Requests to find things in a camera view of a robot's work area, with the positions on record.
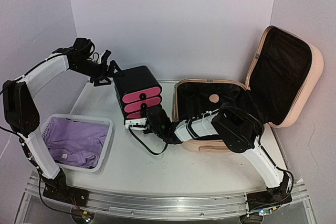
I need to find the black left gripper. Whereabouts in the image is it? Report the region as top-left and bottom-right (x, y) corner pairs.
(71, 58), (124, 86)

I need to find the black pink drawer organizer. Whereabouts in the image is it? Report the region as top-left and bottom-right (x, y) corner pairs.
(113, 66), (162, 121)

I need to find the pink round compact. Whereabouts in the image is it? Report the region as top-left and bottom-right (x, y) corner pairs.
(209, 94), (220, 103)

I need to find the purple garment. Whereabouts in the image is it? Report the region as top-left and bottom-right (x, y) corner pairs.
(44, 117), (109, 169)

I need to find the pink hard-shell suitcase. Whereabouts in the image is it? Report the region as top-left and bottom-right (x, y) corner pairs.
(174, 26), (323, 152)

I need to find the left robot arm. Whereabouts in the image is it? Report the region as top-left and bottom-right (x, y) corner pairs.
(1, 38), (124, 180)

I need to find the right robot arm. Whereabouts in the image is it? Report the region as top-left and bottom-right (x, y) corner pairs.
(142, 103), (293, 206)

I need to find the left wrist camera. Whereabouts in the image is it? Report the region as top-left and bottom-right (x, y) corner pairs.
(97, 49), (112, 64)

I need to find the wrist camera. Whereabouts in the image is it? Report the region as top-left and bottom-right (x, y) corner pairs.
(97, 49), (112, 64)
(124, 118), (148, 131)

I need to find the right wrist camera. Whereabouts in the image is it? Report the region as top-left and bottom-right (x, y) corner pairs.
(124, 118), (148, 131)

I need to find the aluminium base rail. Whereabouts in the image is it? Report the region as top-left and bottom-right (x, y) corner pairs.
(14, 171), (317, 223)

